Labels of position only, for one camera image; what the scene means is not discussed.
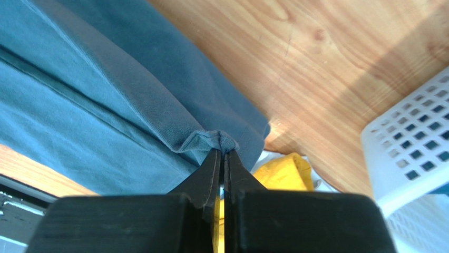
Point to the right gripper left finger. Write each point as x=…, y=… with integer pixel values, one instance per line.
x=183, y=220

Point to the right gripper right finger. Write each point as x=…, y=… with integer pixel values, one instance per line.
x=261, y=220

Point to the grey-blue t shirt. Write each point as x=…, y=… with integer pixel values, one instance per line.
x=442, y=190
x=111, y=95

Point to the white plastic basket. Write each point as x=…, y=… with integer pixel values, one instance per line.
x=406, y=154

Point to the folded yellow t shirt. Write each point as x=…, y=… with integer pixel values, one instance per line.
x=284, y=173

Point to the grey-blue t shirt in basket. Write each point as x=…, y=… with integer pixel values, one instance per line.
x=442, y=190

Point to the aluminium frame rail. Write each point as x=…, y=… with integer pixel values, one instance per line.
x=7, y=245

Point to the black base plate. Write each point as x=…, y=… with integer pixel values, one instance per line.
x=20, y=215

